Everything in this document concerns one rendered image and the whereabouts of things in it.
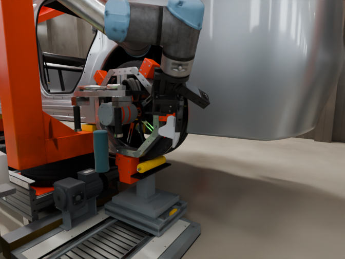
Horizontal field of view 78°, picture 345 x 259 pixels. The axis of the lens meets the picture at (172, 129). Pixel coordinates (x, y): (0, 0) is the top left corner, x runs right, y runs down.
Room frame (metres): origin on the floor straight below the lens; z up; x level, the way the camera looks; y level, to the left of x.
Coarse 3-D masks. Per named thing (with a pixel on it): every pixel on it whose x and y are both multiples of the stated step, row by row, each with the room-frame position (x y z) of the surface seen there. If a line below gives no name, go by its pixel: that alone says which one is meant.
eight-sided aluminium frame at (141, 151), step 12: (108, 72) 1.38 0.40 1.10; (120, 72) 1.33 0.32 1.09; (132, 72) 1.27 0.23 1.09; (144, 84) 1.23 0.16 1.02; (96, 108) 1.46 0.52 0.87; (96, 120) 1.46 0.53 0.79; (156, 120) 1.18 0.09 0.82; (108, 132) 1.46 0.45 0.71; (156, 132) 1.18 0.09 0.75; (108, 144) 1.40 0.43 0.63; (144, 144) 1.23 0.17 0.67; (132, 156) 1.28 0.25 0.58
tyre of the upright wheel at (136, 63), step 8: (128, 64) 1.40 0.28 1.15; (136, 64) 1.37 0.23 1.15; (184, 104) 1.31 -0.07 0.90; (184, 112) 1.30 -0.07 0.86; (184, 120) 1.30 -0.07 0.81; (184, 128) 1.33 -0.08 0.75; (184, 136) 1.39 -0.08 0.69; (120, 144) 1.46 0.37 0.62; (160, 144) 1.27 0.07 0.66; (168, 144) 1.26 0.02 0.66; (152, 152) 1.30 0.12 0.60; (160, 152) 1.28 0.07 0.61; (168, 152) 1.42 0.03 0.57; (144, 160) 1.35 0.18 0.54
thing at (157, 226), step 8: (112, 208) 1.42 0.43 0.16; (120, 208) 1.45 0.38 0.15; (176, 208) 1.43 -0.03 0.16; (184, 208) 1.47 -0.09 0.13; (112, 216) 1.42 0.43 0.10; (120, 216) 1.38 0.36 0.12; (128, 216) 1.34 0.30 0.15; (136, 216) 1.30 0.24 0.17; (144, 216) 1.33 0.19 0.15; (160, 216) 1.28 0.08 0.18; (168, 216) 1.34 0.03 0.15; (176, 216) 1.37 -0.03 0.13; (136, 224) 1.30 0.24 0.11; (144, 224) 1.26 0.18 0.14; (152, 224) 1.23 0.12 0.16; (160, 224) 1.22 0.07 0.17; (168, 224) 1.29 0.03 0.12; (152, 232) 1.23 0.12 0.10; (160, 232) 1.21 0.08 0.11
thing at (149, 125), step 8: (136, 104) 1.45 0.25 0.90; (144, 104) 1.36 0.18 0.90; (144, 112) 1.36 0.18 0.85; (144, 120) 1.36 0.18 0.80; (112, 128) 1.50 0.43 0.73; (128, 128) 1.62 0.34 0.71; (152, 128) 1.33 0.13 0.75; (128, 136) 1.44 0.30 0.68; (136, 136) 1.60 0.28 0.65; (128, 144) 1.44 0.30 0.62; (136, 144) 1.47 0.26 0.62
